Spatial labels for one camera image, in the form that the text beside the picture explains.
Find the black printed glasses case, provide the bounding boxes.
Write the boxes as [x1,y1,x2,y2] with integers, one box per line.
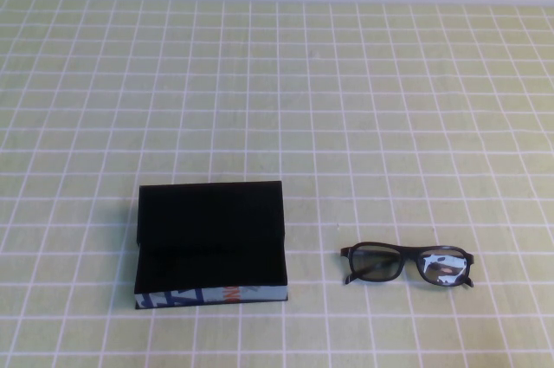
[134,180,290,311]

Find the black framed glasses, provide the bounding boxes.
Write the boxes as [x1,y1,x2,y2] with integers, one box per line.
[339,240,476,289]

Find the green white checked tablecloth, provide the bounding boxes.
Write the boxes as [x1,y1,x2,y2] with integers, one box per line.
[0,0,554,368]

